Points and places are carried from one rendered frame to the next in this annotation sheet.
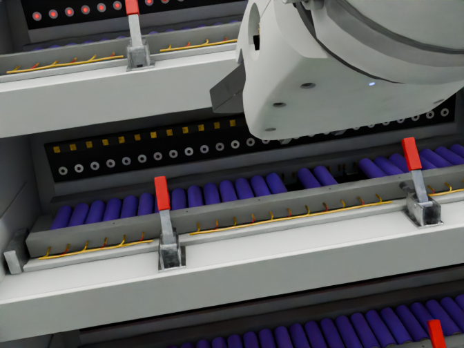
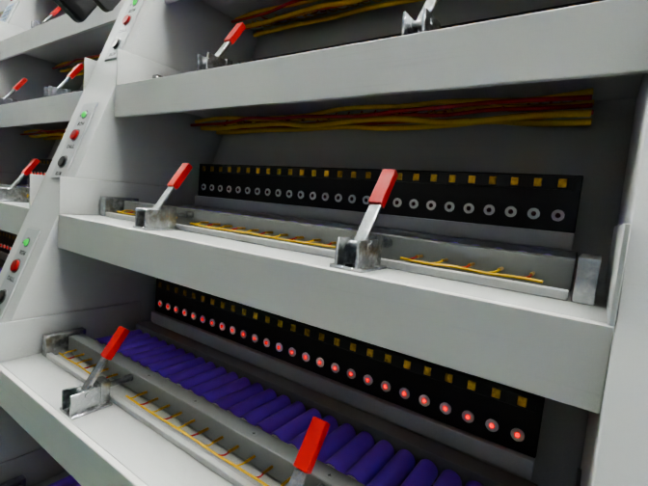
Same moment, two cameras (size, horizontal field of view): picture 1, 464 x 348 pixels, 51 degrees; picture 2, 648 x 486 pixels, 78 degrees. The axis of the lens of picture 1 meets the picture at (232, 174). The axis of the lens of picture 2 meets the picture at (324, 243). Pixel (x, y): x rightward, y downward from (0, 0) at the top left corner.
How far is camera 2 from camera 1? 0.46 m
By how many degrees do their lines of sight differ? 40
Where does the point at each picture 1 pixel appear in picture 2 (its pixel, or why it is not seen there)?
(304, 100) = not seen: outside the picture
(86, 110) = (165, 100)
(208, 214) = (216, 215)
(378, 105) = not seen: outside the picture
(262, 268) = (181, 250)
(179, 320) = (205, 336)
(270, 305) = (270, 363)
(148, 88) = (198, 85)
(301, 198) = (284, 224)
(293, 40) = not seen: outside the picture
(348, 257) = (247, 268)
